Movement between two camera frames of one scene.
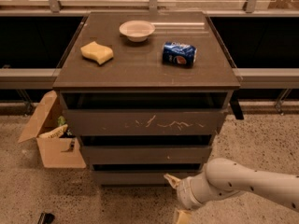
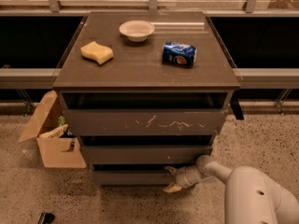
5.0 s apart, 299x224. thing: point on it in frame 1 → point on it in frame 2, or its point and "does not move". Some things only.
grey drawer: x=138 y=176 does not move
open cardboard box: x=55 y=150 does not move
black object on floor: x=46 y=218 does not move
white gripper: x=183 y=191 → x=182 y=178
